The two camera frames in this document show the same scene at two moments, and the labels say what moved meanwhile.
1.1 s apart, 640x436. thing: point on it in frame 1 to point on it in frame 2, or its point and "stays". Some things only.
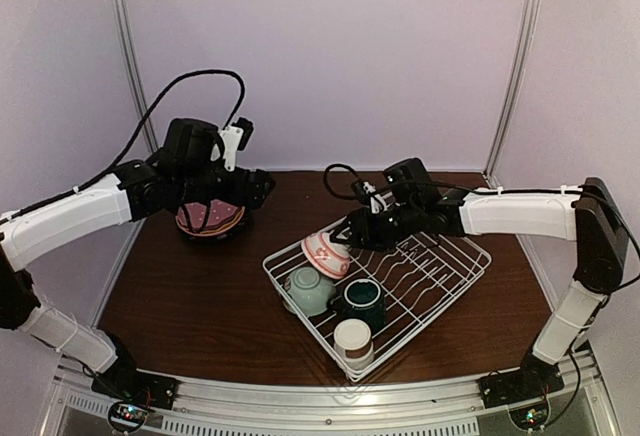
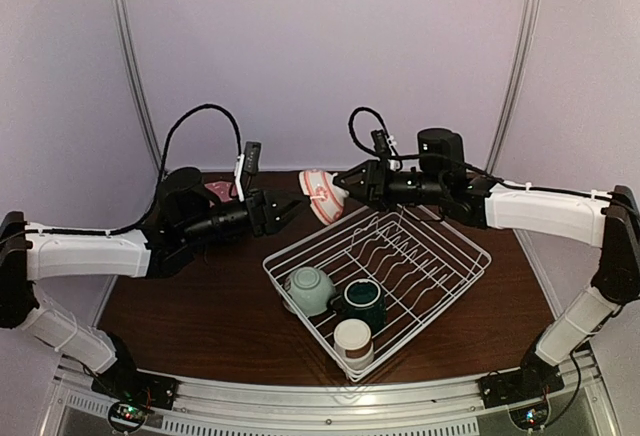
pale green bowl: x=309 y=290 stays
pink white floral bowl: x=330 y=259 to x=327 y=199
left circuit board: x=127 y=416 stays
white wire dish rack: x=356 y=301 stays
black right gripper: x=364 y=228 to x=377 y=173
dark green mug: x=362 y=299 stays
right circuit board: x=531 y=417 stays
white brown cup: x=352 y=343 stays
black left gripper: x=255 y=193 to x=261 y=201
